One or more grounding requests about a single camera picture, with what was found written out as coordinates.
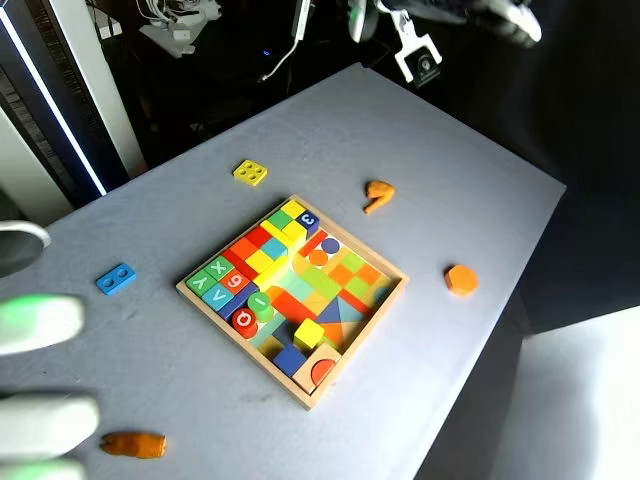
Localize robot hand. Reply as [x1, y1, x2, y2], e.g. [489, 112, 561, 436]
[0, 219, 101, 480]
[348, 0, 545, 50]

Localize red cylinder block letter Q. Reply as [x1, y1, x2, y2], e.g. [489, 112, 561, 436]
[231, 308, 260, 340]

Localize green cylinder block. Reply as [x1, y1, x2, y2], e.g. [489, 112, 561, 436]
[247, 291, 275, 323]

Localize blue two-hole brick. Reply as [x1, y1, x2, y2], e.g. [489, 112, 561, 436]
[95, 263, 138, 296]

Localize yellow four-hole block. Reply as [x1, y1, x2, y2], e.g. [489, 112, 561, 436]
[232, 158, 269, 188]

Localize orange hexagon block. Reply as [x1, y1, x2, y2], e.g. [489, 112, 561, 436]
[443, 263, 480, 297]

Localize blue number cube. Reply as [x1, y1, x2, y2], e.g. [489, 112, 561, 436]
[295, 211, 321, 239]

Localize white side panel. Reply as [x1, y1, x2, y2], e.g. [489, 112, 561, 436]
[0, 107, 76, 229]

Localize grey table cloth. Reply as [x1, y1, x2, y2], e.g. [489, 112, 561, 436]
[0, 62, 569, 480]

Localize white adapter box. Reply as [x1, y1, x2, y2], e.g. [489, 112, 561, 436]
[291, 0, 315, 42]

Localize lit white light strip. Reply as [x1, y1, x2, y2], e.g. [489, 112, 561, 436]
[0, 7, 109, 197]

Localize toy fried chicken drumstick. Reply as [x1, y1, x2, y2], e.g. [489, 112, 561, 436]
[363, 180, 396, 215]

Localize wooden puzzle tray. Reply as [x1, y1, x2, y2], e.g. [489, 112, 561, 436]
[175, 193, 411, 412]

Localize white plastic parts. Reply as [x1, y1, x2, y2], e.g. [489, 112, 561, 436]
[137, 0, 224, 59]

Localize white cable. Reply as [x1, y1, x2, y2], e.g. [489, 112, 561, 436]
[256, 37, 302, 84]

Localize white upright post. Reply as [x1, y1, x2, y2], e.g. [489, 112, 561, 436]
[47, 0, 147, 179]

